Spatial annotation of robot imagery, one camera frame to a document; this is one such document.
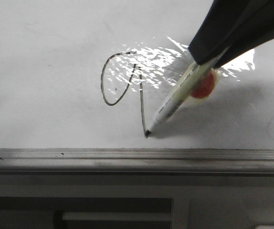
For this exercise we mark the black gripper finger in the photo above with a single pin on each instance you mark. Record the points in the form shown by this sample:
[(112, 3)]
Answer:
[(221, 27), (258, 29)]

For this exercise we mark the white whiteboard marker pen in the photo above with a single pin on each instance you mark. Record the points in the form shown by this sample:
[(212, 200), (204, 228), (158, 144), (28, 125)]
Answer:
[(179, 93)]

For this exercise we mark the red round magnet with tape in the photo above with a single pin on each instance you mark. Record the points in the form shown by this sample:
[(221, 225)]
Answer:
[(203, 91)]

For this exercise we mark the white glossy whiteboard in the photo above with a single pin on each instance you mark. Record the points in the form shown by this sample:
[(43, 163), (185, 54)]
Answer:
[(70, 72)]

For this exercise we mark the grey aluminium whiteboard tray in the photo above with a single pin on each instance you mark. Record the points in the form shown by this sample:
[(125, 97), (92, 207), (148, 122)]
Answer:
[(136, 160)]

